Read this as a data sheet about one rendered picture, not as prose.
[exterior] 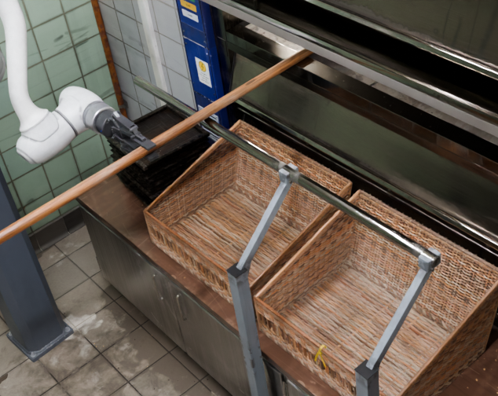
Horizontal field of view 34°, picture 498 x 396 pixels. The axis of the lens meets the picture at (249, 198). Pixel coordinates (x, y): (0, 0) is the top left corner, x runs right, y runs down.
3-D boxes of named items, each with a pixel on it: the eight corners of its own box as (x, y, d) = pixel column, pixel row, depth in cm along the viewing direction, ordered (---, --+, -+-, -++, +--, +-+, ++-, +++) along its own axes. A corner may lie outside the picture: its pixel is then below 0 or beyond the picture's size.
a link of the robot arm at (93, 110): (111, 120, 251) (122, 127, 247) (86, 133, 247) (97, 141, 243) (104, 95, 245) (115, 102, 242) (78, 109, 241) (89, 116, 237)
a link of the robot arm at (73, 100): (115, 115, 252) (83, 143, 248) (88, 98, 261) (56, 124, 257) (100, 90, 244) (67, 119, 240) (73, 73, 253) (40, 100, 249)
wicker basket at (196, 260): (249, 175, 313) (239, 116, 295) (359, 243, 278) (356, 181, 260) (148, 242, 291) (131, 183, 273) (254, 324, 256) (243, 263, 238)
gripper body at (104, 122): (113, 104, 242) (131, 115, 236) (119, 127, 247) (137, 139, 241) (92, 115, 238) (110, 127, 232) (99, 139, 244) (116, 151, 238)
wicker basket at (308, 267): (361, 247, 276) (359, 185, 258) (503, 337, 241) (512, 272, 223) (255, 330, 255) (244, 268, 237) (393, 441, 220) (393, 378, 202)
